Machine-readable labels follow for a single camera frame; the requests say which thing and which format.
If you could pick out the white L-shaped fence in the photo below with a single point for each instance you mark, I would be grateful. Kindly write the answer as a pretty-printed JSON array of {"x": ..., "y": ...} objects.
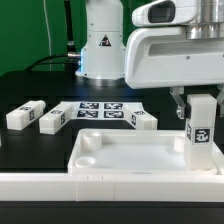
[{"x": 115, "y": 187}]

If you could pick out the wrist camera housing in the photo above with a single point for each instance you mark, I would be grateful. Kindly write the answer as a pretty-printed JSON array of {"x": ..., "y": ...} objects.
[{"x": 165, "y": 12}]

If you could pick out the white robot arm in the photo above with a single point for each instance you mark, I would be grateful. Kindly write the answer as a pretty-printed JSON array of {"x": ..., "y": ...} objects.
[{"x": 103, "y": 56}]

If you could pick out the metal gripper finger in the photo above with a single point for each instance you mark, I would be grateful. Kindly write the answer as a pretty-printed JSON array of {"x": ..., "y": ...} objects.
[{"x": 220, "y": 99}]

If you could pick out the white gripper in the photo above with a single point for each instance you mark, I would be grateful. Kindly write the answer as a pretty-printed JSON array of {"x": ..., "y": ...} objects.
[{"x": 164, "y": 57}]

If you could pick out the marker tag sheet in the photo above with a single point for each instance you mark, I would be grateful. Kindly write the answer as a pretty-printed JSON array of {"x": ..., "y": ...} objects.
[{"x": 103, "y": 110}]

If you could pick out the white desk top tray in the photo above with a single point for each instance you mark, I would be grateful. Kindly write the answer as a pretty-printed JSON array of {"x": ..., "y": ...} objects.
[{"x": 121, "y": 151}]

